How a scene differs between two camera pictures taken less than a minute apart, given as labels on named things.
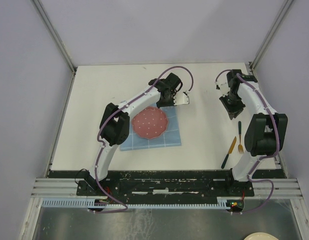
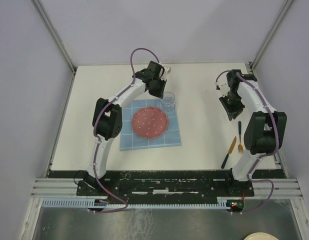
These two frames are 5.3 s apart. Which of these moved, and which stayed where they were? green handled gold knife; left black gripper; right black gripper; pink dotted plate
Moved: left black gripper
Stayed: green handled gold knife; pink dotted plate; right black gripper
